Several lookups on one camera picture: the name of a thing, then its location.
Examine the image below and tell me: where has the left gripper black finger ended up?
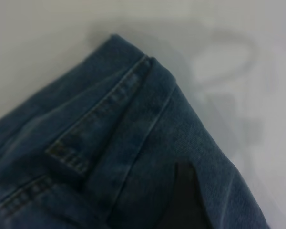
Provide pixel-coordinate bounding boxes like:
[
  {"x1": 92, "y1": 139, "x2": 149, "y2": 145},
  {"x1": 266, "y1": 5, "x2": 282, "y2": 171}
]
[{"x1": 156, "y1": 163, "x2": 212, "y2": 229}]

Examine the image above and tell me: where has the blue denim shorts basketball print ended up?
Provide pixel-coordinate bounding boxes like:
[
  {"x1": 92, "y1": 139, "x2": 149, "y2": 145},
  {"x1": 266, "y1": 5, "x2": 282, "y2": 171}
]
[{"x1": 0, "y1": 34, "x2": 274, "y2": 229}]

